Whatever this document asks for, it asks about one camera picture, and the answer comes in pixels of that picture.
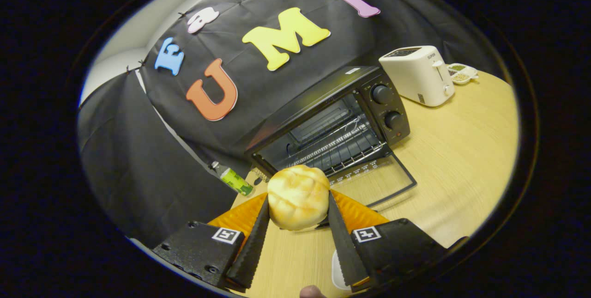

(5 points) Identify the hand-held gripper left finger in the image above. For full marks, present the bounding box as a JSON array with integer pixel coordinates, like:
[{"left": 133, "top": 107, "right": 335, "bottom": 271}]
[{"left": 152, "top": 192, "right": 271, "bottom": 289}]

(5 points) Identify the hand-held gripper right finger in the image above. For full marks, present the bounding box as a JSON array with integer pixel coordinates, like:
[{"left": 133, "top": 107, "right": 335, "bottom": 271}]
[{"left": 327, "top": 189, "right": 468, "bottom": 292}]

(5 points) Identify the round golden bread bun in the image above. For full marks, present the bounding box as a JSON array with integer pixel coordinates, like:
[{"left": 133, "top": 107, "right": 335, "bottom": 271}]
[{"left": 267, "top": 164, "right": 331, "bottom": 231}]

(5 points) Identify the black toaster oven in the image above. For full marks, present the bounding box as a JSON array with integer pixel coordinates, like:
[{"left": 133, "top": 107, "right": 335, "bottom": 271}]
[{"left": 244, "top": 66, "right": 417, "bottom": 208}]

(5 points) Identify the white pop-up toaster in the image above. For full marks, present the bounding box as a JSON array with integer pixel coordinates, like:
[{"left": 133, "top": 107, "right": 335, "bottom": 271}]
[{"left": 379, "top": 45, "right": 455, "bottom": 107}]

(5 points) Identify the white rectangular plate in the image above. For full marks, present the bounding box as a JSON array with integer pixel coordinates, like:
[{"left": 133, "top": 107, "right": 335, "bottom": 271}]
[{"left": 332, "top": 249, "right": 351, "bottom": 291}]

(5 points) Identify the green label plastic bottle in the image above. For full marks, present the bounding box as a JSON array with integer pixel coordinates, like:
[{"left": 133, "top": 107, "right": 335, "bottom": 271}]
[{"left": 211, "top": 161, "right": 254, "bottom": 197}]

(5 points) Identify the white divided condiment dish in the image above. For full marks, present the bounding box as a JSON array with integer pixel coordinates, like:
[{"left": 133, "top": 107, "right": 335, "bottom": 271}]
[{"left": 447, "top": 63, "right": 479, "bottom": 85}]

